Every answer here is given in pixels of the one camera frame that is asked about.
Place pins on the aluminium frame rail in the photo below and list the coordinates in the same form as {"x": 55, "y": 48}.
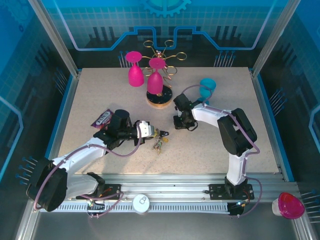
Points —
{"x": 162, "y": 185}

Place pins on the purple candy packet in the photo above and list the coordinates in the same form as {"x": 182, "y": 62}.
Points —
{"x": 102, "y": 119}

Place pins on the pink plastic goblet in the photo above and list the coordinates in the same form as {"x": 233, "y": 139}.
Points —
{"x": 153, "y": 83}
{"x": 136, "y": 75}

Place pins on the bunch of keys with tags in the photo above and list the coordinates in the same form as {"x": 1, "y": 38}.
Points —
{"x": 158, "y": 146}

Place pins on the white round can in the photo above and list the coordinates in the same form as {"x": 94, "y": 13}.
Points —
{"x": 141, "y": 207}

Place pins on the aluminium side rail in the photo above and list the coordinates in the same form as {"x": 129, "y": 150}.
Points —
{"x": 68, "y": 100}
{"x": 261, "y": 100}

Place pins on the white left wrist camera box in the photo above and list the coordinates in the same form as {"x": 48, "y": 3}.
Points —
{"x": 145, "y": 128}

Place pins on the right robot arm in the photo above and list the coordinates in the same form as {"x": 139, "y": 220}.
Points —
{"x": 237, "y": 130}

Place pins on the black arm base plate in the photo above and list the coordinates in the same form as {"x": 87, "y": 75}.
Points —
{"x": 217, "y": 191}
{"x": 113, "y": 188}

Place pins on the pink and white cup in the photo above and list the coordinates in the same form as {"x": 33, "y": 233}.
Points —
{"x": 290, "y": 205}

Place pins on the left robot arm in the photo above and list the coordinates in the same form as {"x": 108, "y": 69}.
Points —
{"x": 75, "y": 153}

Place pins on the yellow key tag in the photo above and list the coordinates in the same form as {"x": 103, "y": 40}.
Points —
{"x": 165, "y": 140}

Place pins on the aluminium frame post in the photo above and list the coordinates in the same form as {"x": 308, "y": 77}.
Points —
{"x": 272, "y": 37}
{"x": 53, "y": 37}

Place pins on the blue plastic goblet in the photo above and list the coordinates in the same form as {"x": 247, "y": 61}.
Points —
{"x": 208, "y": 83}

